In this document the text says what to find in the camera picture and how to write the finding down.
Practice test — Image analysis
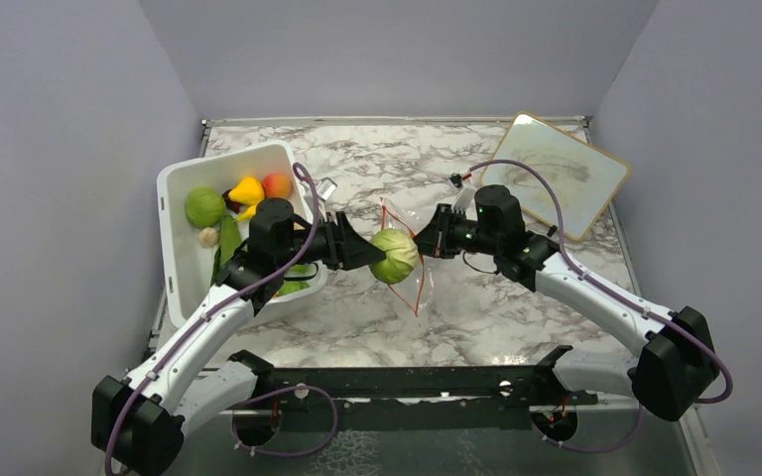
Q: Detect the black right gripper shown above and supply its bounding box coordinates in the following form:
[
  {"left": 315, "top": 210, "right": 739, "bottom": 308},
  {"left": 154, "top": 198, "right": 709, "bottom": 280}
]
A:
[{"left": 405, "top": 203, "right": 501, "bottom": 260}]

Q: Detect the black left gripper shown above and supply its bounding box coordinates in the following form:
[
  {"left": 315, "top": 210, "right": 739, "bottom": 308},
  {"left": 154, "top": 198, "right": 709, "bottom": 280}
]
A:
[{"left": 276, "top": 210, "right": 385, "bottom": 271}]

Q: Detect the green cabbage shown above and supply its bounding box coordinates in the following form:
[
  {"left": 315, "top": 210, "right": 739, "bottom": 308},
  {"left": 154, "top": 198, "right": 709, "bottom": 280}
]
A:
[
  {"left": 185, "top": 186, "right": 226, "bottom": 228},
  {"left": 370, "top": 228, "right": 420, "bottom": 285}
]

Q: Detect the clear zip bag orange zipper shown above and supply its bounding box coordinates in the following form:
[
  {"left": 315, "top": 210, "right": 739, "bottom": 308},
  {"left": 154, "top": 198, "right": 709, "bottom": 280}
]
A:
[{"left": 381, "top": 197, "right": 441, "bottom": 318}]

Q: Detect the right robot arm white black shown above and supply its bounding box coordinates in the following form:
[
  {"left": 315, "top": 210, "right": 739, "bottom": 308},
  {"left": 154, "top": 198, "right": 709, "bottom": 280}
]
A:
[{"left": 415, "top": 185, "right": 721, "bottom": 421}]

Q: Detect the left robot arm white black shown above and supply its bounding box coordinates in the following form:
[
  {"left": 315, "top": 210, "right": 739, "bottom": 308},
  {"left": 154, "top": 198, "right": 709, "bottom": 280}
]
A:
[{"left": 90, "top": 198, "right": 386, "bottom": 475}]

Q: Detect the green lime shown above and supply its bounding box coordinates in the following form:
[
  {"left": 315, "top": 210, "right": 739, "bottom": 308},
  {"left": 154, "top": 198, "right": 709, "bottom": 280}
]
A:
[{"left": 277, "top": 281, "right": 310, "bottom": 297}]

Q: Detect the orange peach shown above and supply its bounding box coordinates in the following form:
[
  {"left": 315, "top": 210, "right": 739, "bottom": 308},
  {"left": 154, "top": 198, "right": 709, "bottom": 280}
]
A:
[{"left": 261, "top": 174, "right": 294, "bottom": 199}]

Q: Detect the yellow banana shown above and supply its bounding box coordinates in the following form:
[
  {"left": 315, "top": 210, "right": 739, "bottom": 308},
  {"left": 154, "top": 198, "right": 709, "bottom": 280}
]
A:
[{"left": 236, "top": 204, "right": 258, "bottom": 222}]

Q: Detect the yellow bell pepper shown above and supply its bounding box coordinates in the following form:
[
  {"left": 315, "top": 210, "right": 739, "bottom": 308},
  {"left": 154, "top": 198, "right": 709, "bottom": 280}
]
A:
[{"left": 227, "top": 177, "right": 266, "bottom": 206}]

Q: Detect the green leafy vegetable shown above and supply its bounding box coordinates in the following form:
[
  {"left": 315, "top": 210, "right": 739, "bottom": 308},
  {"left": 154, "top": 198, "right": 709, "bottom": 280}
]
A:
[{"left": 210, "top": 213, "right": 246, "bottom": 285}]

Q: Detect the dark red vegetable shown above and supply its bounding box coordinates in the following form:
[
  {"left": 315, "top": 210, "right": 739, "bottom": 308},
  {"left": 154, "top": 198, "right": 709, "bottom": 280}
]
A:
[{"left": 221, "top": 190, "right": 243, "bottom": 214}]

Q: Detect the garlic bulb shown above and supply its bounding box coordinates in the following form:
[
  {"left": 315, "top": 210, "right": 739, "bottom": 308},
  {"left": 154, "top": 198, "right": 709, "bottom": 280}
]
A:
[{"left": 197, "top": 227, "right": 220, "bottom": 248}]

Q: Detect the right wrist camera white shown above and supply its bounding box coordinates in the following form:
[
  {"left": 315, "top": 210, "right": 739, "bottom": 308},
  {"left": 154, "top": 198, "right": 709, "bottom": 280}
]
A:
[{"left": 448, "top": 172, "right": 477, "bottom": 213}]

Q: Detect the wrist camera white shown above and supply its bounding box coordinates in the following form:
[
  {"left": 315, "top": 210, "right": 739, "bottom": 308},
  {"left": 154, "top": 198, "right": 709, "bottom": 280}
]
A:
[
  {"left": 448, "top": 172, "right": 477, "bottom": 213},
  {"left": 316, "top": 178, "right": 337, "bottom": 202}
]

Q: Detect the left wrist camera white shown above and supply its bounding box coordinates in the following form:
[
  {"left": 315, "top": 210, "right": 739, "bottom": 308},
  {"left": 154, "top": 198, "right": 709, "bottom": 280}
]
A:
[{"left": 316, "top": 178, "right": 337, "bottom": 202}]

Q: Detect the black mounting rail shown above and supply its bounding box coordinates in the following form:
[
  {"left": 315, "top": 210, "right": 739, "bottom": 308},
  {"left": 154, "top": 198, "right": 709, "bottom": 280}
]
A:
[{"left": 229, "top": 346, "right": 598, "bottom": 432}]

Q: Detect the whiteboard with wooden frame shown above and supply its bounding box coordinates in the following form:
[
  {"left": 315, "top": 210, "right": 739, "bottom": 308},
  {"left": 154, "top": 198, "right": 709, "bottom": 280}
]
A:
[{"left": 476, "top": 112, "right": 631, "bottom": 241}]

